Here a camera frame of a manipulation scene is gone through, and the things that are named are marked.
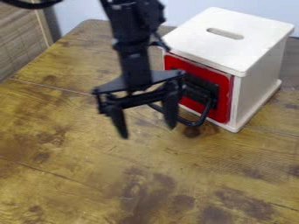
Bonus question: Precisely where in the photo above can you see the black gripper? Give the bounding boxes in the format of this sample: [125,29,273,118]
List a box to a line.
[93,49,185,139]

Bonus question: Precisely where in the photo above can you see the black metal drawer handle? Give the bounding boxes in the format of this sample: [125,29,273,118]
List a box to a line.
[149,73,221,127]

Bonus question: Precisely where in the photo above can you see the red drawer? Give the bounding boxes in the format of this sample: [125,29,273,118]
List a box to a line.
[163,53,231,123]

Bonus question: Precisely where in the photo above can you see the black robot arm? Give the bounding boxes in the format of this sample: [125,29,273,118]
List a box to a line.
[93,0,183,138]

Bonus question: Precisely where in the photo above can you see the white wooden box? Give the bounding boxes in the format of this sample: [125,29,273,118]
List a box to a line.
[163,7,295,132]

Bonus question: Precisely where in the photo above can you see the black cable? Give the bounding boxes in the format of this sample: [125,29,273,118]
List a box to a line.
[0,0,66,10]

